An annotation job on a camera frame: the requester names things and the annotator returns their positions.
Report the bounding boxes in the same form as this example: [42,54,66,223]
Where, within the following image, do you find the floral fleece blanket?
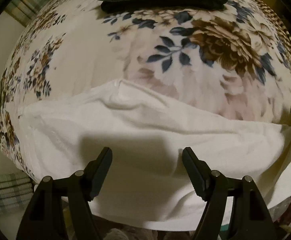
[0,0,291,177]

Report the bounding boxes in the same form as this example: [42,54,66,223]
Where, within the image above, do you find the green plaid cloth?
[0,172,34,215]

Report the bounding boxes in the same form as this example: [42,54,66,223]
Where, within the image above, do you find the white pants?
[17,80,291,231]

